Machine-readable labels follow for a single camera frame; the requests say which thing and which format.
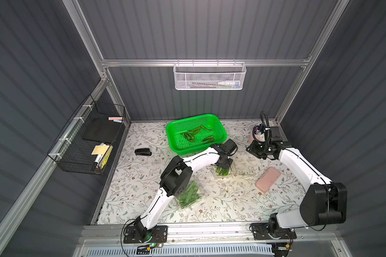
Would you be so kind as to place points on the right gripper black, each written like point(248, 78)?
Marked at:
point(255, 149)

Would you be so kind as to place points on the white wire wall basket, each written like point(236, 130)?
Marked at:
point(209, 76)

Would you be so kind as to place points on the clear pepper container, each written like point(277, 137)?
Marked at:
point(228, 170)
point(194, 193)

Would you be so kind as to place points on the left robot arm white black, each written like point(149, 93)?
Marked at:
point(176, 177)

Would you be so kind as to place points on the black stapler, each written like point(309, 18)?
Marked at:
point(143, 152)

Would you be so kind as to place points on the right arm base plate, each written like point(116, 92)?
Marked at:
point(266, 231)

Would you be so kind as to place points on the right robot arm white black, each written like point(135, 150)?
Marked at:
point(325, 201)

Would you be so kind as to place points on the yellow sticky notes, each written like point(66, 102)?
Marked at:
point(100, 149)

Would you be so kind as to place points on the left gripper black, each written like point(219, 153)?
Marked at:
point(224, 162)

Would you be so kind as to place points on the black wire wall basket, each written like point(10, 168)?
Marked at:
point(88, 141)

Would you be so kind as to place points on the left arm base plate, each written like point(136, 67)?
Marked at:
point(156, 235)

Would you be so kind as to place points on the green plastic basket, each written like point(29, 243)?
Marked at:
point(203, 140)

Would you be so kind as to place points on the pink pen cup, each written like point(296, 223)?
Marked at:
point(257, 133)

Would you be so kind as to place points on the black notebook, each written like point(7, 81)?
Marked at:
point(103, 131)

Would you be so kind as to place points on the pink case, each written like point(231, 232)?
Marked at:
point(267, 180)

